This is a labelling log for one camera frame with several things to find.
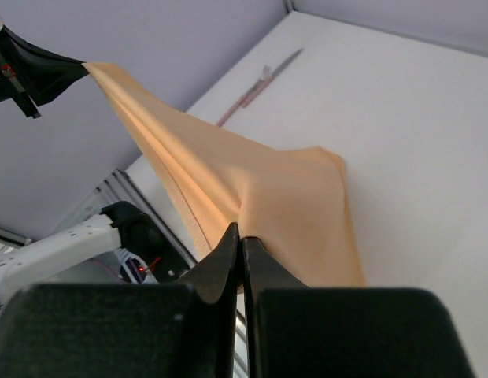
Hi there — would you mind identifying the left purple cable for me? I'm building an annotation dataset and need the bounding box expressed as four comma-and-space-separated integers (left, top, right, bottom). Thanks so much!
92, 258, 129, 283

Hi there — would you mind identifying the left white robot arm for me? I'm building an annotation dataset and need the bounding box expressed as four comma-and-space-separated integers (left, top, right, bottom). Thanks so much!
0, 21, 163, 309

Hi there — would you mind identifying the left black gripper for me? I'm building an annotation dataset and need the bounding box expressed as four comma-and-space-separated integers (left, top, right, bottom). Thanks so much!
0, 19, 88, 118

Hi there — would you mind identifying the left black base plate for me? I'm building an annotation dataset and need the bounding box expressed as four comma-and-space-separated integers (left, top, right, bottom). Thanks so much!
145, 238, 194, 283

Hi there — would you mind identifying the left controller board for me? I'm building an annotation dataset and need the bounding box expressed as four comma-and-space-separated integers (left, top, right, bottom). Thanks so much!
114, 249, 157, 284

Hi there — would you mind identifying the peach satin cloth napkin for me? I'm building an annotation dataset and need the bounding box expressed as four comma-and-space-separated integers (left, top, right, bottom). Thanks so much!
86, 63, 365, 287

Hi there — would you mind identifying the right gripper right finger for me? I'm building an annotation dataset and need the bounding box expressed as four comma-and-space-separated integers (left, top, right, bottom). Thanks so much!
241, 238, 474, 377

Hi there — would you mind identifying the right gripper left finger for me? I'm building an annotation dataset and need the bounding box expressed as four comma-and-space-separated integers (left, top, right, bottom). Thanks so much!
0, 224, 239, 377

